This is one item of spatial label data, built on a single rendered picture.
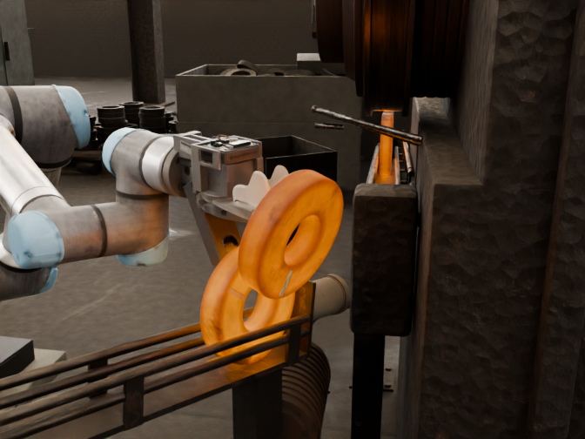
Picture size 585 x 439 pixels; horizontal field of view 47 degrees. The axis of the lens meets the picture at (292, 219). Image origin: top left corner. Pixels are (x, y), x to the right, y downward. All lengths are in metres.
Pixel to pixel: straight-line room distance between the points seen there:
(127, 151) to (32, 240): 0.17
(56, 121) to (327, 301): 0.60
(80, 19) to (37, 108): 11.22
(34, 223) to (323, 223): 0.37
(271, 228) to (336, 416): 1.26
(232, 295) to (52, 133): 0.58
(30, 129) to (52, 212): 0.34
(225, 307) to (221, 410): 1.16
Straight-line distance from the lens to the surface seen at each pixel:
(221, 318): 0.80
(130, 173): 0.95
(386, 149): 1.92
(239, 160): 0.80
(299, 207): 0.72
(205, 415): 1.93
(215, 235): 0.85
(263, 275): 0.73
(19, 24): 5.08
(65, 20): 12.58
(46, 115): 1.26
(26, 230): 0.91
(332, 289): 0.95
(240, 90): 3.70
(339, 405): 1.96
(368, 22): 1.03
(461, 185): 0.81
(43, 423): 0.70
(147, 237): 0.97
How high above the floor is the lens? 1.06
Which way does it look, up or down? 17 degrees down
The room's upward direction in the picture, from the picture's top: straight up
